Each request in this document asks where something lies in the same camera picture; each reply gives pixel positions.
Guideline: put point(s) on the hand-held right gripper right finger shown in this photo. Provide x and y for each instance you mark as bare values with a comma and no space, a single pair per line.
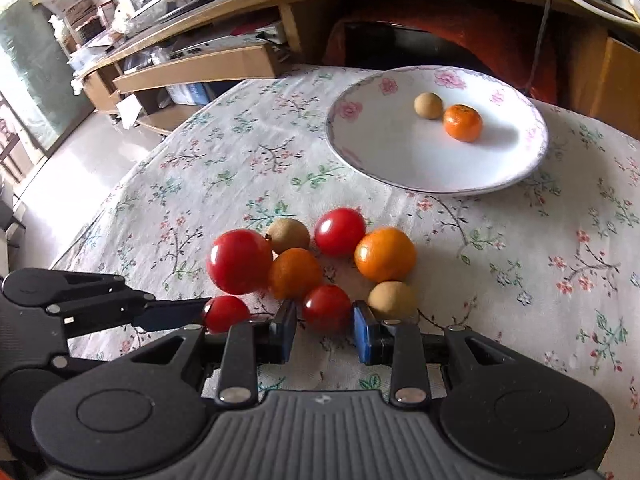
365,332

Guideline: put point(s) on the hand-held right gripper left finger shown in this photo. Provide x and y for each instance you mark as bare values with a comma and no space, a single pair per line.
284,332

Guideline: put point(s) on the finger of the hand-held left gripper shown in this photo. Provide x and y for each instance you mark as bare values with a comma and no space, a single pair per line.
170,314
75,361

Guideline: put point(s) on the tan longan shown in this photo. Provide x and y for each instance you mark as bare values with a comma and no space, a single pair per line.
392,300
428,105
287,235

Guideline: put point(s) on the small red cherry tomato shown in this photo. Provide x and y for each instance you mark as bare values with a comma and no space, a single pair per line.
225,312
326,307
340,232

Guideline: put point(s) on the small orange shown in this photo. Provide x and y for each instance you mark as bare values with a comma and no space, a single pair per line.
385,255
295,272
462,122

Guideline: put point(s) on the large red tomato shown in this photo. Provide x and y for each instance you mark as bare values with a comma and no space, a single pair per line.
239,261

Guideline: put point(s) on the white floral plate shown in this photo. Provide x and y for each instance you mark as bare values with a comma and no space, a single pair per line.
400,150

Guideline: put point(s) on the floral tablecloth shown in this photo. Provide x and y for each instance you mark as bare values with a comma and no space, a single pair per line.
500,260

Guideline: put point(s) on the wooden pull-out shelf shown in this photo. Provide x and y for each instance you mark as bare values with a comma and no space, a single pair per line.
200,67

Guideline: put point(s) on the silver electronic device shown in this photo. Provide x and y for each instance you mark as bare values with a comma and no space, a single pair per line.
215,45

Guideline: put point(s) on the glass door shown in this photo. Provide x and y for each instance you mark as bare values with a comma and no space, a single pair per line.
30,70

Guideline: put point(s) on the brown cardboard box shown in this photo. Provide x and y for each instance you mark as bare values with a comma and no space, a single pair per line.
620,85

